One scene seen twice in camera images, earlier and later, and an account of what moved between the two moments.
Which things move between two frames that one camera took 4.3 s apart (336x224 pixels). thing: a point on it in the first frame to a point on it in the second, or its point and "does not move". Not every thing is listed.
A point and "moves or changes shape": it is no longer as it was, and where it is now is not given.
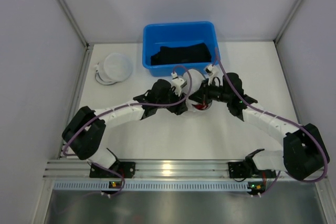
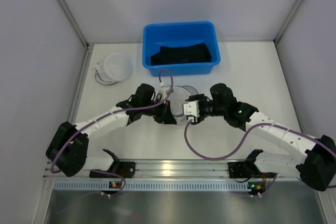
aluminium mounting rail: (155, 169) does not move
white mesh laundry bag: (114, 68) does not move
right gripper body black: (200, 94) to (196, 97)
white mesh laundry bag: (194, 77) moves or changes shape
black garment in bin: (197, 53) does not move
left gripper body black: (177, 105) to (165, 114)
